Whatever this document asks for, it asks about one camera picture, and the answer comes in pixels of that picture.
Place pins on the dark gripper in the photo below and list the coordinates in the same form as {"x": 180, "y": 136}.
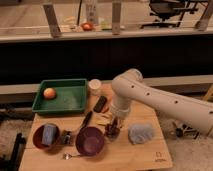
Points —
{"x": 112, "y": 130}

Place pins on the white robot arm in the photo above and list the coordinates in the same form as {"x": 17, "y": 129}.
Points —
{"x": 129, "y": 86}

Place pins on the purple bowl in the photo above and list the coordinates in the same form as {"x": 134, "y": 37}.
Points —
{"x": 90, "y": 141}

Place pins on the grey crumpled cloth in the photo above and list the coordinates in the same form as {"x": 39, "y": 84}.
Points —
{"x": 140, "y": 133}

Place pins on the black rectangular block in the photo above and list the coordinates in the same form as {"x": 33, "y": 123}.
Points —
{"x": 100, "y": 104}

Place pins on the small dark metal object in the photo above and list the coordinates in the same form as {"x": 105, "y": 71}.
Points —
{"x": 67, "y": 138}

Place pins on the metal spoon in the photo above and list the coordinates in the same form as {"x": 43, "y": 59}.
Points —
{"x": 67, "y": 156}

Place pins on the green plastic tray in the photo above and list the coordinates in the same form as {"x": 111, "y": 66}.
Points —
{"x": 71, "y": 97}

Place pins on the blue sponge block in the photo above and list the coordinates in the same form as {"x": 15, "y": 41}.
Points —
{"x": 48, "y": 134}

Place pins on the orange fruit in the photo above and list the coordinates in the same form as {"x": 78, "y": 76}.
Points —
{"x": 49, "y": 93}

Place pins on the dark red bowl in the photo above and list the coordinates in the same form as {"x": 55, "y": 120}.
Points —
{"x": 37, "y": 138}

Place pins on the red fruit on shelf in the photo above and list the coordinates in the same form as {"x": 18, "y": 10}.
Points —
{"x": 87, "y": 26}

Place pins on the black office chair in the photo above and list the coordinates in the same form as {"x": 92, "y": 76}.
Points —
{"x": 165, "y": 9}

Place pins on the black handled knife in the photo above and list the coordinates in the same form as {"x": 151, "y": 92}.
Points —
{"x": 86, "y": 120}

